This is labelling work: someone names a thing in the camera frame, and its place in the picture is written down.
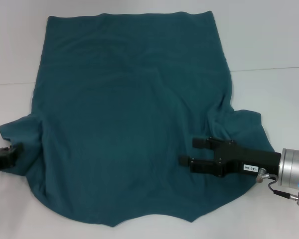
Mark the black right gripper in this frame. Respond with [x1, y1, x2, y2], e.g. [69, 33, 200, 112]
[180, 137, 282, 178]

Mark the teal blue t-shirt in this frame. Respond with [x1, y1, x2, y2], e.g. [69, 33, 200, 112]
[0, 10, 277, 222]

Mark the right gripper cable with plug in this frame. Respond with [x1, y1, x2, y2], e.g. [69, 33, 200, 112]
[256, 168, 299, 200]

